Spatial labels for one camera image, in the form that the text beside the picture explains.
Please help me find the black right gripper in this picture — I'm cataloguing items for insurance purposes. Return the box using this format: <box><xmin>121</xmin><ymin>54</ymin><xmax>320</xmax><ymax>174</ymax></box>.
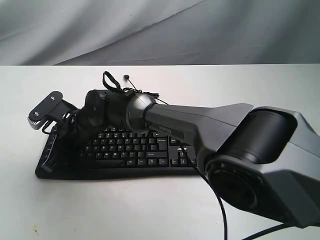
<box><xmin>41</xmin><ymin>89</ymin><xmax>135</xmax><ymax>173</ymax></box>

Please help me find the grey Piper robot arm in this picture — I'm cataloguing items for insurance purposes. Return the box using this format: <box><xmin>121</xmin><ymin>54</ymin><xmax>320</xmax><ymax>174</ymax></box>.
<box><xmin>37</xmin><ymin>89</ymin><xmax>320</xmax><ymax>228</ymax></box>

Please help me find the black Acer keyboard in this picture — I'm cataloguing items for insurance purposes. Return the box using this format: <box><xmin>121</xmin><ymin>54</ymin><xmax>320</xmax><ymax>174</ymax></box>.
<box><xmin>35</xmin><ymin>127</ymin><xmax>198</xmax><ymax>181</ymax></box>

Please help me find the grey backdrop cloth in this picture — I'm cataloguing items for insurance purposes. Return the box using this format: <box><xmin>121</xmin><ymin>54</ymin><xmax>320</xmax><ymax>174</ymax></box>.
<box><xmin>0</xmin><ymin>0</ymin><xmax>320</xmax><ymax>66</ymax></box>

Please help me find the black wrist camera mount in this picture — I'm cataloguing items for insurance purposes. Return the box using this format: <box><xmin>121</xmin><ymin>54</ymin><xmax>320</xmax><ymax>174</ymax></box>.
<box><xmin>27</xmin><ymin>91</ymin><xmax>78</xmax><ymax>130</ymax></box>

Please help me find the black usb cable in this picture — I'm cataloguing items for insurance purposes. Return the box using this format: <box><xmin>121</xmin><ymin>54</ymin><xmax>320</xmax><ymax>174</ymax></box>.
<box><xmin>121</xmin><ymin>74</ymin><xmax>169</xmax><ymax>106</ymax></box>

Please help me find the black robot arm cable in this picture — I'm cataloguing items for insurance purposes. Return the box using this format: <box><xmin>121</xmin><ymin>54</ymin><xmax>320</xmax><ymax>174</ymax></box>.
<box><xmin>174</xmin><ymin>139</ymin><xmax>320</xmax><ymax>240</ymax></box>

